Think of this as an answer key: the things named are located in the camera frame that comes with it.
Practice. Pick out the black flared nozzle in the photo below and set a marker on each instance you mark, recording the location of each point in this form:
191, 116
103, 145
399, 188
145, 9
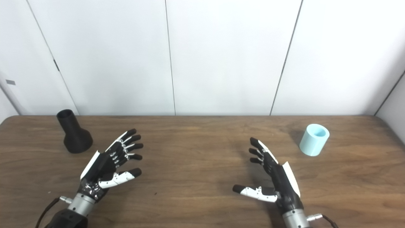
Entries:
76, 139

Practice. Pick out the black wall panel hinge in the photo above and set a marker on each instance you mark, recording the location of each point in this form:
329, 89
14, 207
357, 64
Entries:
56, 65

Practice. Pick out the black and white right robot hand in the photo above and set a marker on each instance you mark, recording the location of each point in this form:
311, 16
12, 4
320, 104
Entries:
283, 183

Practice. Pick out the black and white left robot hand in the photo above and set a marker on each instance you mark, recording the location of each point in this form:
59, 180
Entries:
101, 164

